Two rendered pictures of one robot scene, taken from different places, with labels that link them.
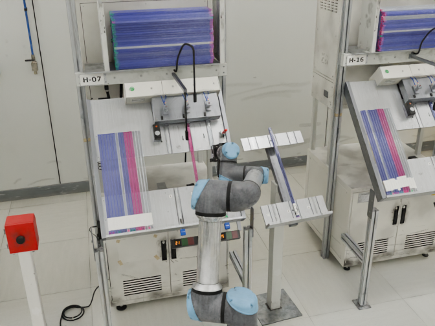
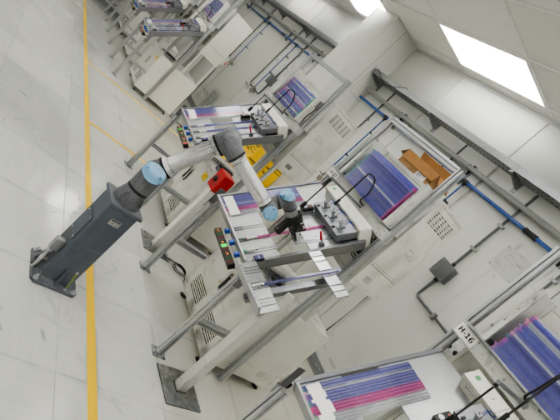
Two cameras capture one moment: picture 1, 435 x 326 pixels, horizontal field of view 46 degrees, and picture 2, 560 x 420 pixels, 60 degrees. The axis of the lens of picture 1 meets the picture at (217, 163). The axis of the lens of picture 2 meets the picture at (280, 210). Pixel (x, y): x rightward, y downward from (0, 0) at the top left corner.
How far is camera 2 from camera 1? 2.65 m
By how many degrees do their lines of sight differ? 64
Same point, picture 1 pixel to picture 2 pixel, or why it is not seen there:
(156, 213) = (240, 217)
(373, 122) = (397, 374)
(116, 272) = (206, 264)
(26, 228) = (222, 176)
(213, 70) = (377, 227)
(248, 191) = (232, 137)
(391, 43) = (511, 354)
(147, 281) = (201, 289)
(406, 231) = not seen: outside the picture
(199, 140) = (310, 233)
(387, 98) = (446, 397)
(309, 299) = not seen: outside the picture
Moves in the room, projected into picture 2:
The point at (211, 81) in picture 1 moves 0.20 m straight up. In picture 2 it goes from (364, 225) to (391, 202)
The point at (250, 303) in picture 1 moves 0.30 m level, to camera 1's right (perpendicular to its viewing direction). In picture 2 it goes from (150, 167) to (144, 190)
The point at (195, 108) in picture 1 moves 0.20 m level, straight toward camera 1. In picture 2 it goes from (335, 221) to (313, 200)
